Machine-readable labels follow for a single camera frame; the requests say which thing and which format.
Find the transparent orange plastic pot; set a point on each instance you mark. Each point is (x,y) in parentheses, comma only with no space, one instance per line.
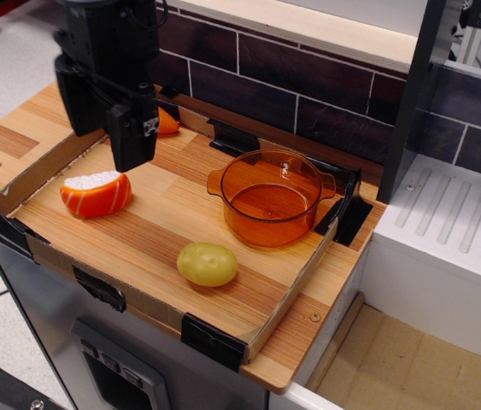
(270,196)

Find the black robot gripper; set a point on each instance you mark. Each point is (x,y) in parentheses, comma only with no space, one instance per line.
(104,66)

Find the grey toy oven panel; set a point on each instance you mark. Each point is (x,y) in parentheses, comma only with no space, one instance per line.
(122,380)

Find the yellow toy potato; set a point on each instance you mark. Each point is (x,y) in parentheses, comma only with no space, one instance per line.
(207,264)

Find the salmon nigiri sushi toy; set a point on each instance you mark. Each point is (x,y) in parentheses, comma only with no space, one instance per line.
(97,194)

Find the orange toy carrot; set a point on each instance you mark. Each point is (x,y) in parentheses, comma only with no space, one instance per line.
(167,124)

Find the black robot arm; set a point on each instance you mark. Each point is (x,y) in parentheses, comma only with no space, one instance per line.
(107,6)

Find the dark grey vertical post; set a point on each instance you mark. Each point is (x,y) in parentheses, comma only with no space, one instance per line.
(431,52)

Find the white toy sink drainboard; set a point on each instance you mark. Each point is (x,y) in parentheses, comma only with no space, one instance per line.
(424,261)

